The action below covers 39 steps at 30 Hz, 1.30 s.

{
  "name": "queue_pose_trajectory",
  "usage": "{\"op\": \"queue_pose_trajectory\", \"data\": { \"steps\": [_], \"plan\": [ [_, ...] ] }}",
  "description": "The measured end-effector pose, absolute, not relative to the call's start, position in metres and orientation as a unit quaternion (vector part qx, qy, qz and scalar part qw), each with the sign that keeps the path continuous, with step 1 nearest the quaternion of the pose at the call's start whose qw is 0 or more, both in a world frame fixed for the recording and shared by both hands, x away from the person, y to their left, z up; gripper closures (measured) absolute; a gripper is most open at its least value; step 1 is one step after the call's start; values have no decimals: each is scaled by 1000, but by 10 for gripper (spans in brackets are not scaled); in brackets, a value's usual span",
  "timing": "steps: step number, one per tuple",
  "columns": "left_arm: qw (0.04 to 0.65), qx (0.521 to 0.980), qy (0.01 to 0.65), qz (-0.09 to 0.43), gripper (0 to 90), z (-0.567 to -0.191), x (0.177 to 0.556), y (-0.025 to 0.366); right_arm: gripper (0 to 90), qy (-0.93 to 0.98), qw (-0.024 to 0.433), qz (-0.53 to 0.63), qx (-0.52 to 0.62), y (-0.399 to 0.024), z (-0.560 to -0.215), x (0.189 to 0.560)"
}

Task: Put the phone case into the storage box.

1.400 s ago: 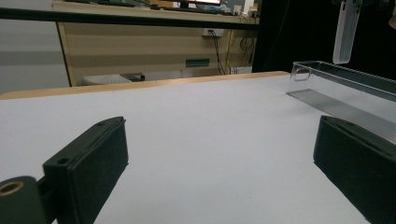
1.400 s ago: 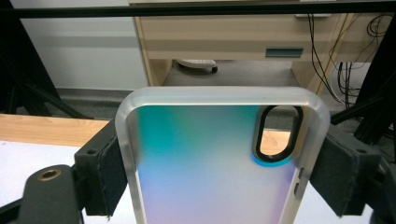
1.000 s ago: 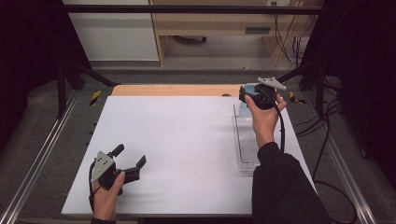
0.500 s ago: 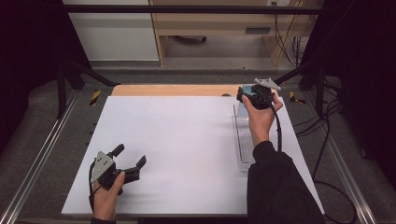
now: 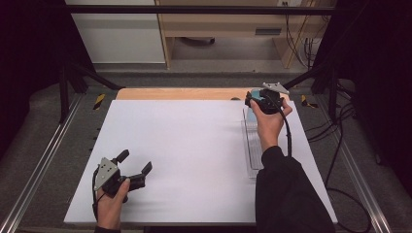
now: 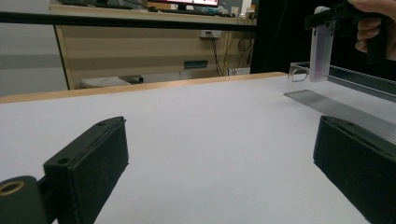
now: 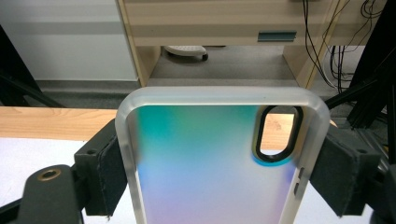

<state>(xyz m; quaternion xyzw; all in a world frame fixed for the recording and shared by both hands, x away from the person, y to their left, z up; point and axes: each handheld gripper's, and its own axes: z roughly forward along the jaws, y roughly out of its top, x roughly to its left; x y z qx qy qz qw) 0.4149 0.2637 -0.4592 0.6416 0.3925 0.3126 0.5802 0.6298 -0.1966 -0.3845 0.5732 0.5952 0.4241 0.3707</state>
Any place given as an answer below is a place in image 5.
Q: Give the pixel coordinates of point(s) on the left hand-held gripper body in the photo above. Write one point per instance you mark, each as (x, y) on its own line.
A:
(105, 174)

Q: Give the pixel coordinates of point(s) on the grey label plate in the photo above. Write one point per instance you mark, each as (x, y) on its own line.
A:
(267, 31)

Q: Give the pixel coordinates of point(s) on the clear plastic tray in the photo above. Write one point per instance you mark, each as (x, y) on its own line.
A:
(252, 149)

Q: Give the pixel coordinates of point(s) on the black curtain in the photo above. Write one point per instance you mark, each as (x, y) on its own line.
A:
(382, 81)
(29, 64)

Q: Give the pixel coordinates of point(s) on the white board sheet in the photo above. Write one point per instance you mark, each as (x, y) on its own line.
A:
(194, 161)

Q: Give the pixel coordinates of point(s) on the person's left hand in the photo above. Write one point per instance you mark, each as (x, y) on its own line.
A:
(108, 212)

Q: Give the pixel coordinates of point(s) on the wooden table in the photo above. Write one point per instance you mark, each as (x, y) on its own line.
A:
(181, 93)

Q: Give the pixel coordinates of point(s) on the person's right hand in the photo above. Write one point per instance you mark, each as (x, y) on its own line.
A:
(270, 129)

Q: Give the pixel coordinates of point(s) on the white cabinet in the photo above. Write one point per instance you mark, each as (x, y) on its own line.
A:
(120, 39)

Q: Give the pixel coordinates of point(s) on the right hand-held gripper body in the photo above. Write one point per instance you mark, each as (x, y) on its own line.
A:
(272, 100)

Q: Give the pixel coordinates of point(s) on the black metal frame stand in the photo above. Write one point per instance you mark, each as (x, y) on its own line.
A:
(333, 93)
(63, 93)

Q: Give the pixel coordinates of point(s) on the wooden desk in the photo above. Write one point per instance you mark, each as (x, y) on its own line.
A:
(226, 24)

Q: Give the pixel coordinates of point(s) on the black metal frame bar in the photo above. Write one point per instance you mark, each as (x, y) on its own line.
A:
(194, 9)

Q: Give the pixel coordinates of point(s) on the aluminium rail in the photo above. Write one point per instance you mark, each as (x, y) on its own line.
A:
(366, 191)
(39, 168)

